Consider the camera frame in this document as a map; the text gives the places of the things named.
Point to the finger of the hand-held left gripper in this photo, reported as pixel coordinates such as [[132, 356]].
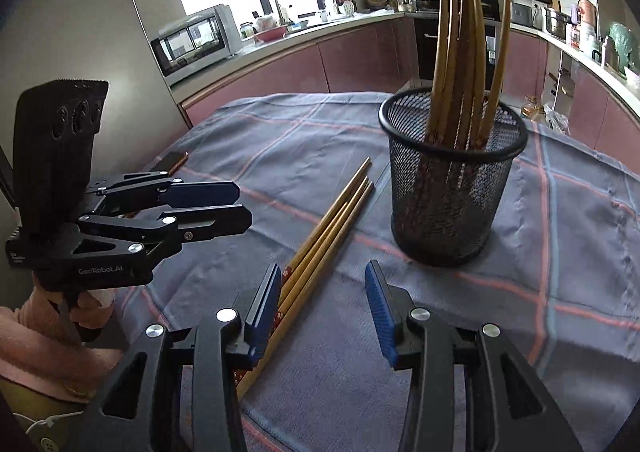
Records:
[[205, 193], [220, 222]]

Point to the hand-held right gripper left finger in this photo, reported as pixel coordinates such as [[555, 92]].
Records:
[[261, 327]]

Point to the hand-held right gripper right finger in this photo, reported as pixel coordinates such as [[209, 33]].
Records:
[[380, 317]]

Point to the floral-ended wooden chopstick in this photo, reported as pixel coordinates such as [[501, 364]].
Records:
[[322, 223], [334, 233], [342, 232], [325, 232]]

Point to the black mesh holder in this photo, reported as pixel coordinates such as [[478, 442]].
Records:
[[450, 212]]

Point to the person's left hand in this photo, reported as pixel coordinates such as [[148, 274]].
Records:
[[92, 304]]

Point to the blue plaid tablecloth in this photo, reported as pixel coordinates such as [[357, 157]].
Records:
[[310, 147]]

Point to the grey refrigerator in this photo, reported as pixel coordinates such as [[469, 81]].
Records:
[[75, 32]]

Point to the pink kitchen base cabinets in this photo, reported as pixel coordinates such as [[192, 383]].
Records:
[[300, 67], [595, 102]]

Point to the white countertop oven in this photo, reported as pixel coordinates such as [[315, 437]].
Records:
[[225, 32]]

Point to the glass jar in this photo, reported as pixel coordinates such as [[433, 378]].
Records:
[[246, 30]]

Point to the pink bowl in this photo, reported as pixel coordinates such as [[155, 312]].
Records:
[[270, 35]]

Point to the person's olive clothing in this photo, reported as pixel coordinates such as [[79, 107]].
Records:
[[20, 407]]

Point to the woven basket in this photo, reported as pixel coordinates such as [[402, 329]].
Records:
[[376, 1]]

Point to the yellow cooking oil bottle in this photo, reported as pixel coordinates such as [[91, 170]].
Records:
[[532, 109]]

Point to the black built-in oven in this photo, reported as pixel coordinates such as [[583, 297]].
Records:
[[424, 49]]

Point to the white plastic bag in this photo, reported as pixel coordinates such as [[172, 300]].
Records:
[[557, 121]]

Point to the small steel kettle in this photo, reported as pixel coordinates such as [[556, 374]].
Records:
[[407, 4]]

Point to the black wok with lid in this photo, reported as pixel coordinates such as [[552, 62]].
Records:
[[427, 3]]

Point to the silver countertop appliance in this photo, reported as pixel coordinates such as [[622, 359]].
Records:
[[522, 14]]

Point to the steel stock pot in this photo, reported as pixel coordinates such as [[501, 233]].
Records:
[[556, 21]]

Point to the white bottle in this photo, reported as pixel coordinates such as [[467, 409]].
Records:
[[589, 42]]

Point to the steel thermos bottle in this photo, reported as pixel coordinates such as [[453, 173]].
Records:
[[611, 54]]

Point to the pink thermos jug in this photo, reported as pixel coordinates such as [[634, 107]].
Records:
[[587, 12]]

